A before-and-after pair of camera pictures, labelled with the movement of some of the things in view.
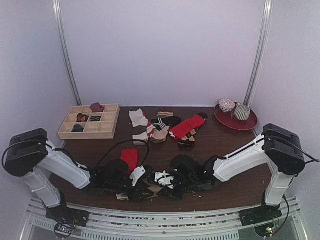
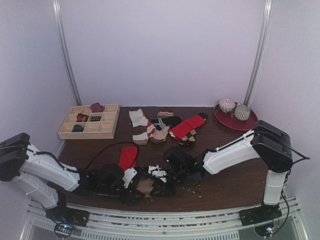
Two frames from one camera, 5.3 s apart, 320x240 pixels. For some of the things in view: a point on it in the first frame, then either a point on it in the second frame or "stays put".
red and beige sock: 131,156 stays put
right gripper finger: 177,193 -> 160,190
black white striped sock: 160,123 stays put
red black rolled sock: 81,117 stays put
